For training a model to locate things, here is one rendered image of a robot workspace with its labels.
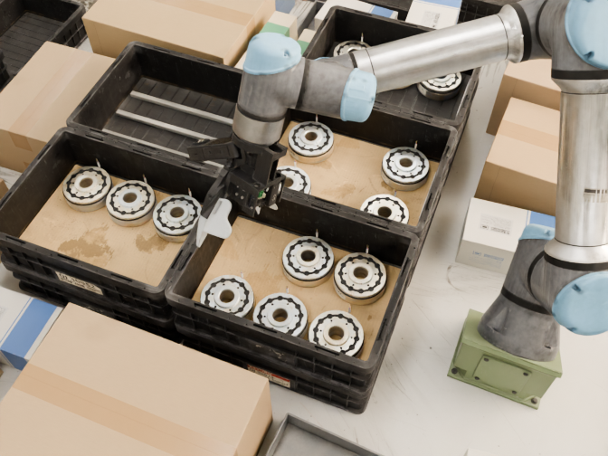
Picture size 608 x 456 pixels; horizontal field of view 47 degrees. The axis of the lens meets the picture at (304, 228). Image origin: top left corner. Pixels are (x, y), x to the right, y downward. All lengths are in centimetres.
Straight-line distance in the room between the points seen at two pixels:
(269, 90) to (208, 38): 79
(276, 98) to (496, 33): 38
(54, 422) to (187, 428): 22
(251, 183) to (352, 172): 51
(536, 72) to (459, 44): 60
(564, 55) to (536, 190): 56
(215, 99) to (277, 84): 73
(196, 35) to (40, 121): 43
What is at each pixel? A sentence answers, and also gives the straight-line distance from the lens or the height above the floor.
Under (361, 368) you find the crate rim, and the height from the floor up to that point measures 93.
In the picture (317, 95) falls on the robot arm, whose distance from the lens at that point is 100.
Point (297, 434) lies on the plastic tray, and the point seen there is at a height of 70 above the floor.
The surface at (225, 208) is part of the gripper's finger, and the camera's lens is 111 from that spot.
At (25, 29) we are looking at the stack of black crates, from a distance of 281.
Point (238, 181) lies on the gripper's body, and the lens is 108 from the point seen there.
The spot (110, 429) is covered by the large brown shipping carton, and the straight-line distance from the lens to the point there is 122.
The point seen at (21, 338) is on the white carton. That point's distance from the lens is 147.
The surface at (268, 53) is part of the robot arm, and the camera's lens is 98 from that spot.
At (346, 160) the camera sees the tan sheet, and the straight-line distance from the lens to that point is 157.
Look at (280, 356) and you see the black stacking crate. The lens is 129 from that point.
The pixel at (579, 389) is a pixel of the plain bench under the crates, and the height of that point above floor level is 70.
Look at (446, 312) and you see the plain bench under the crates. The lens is 152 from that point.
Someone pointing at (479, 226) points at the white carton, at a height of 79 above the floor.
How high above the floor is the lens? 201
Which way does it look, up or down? 55 degrees down
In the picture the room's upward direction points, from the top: straight up
